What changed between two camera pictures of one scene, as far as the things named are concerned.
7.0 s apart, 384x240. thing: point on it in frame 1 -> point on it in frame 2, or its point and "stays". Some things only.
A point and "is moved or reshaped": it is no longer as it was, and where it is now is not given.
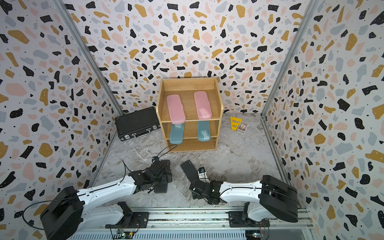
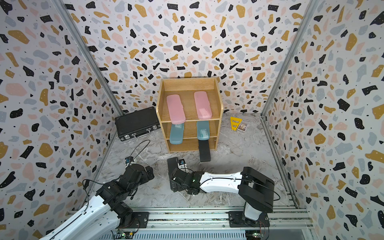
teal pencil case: (176, 133) stays
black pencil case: (162, 187) -> (173, 164)
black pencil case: (189, 171) is moved or reshaped
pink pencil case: (176, 109) stays
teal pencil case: (203, 130) stays
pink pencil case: (203, 107) stays
